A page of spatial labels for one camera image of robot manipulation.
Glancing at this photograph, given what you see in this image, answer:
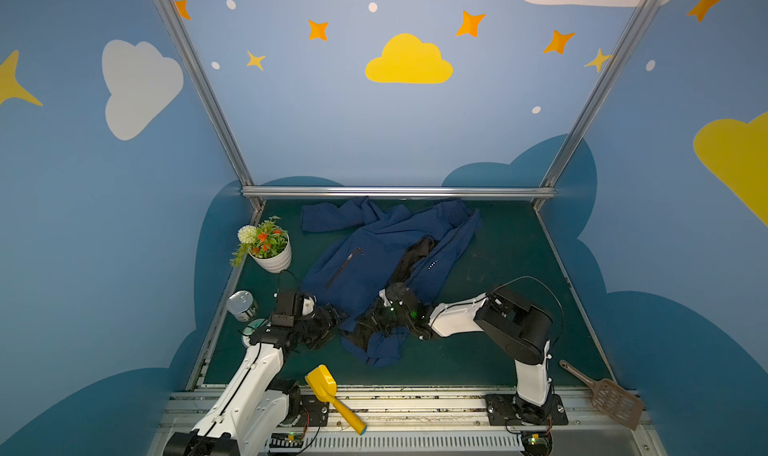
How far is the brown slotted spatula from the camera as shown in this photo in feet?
2.46

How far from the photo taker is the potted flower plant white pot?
35.3 inches

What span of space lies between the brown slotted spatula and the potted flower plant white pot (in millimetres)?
923

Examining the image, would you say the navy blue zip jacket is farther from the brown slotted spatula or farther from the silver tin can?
the brown slotted spatula

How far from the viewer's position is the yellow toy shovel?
28.9 inches

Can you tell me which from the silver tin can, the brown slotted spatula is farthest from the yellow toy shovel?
the brown slotted spatula

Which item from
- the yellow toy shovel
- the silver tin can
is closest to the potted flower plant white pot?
the silver tin can

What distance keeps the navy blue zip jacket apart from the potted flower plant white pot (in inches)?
3.9

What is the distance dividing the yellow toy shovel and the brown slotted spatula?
2.01 feet

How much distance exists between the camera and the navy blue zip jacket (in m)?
0.95

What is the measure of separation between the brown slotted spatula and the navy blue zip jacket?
0.49 metres
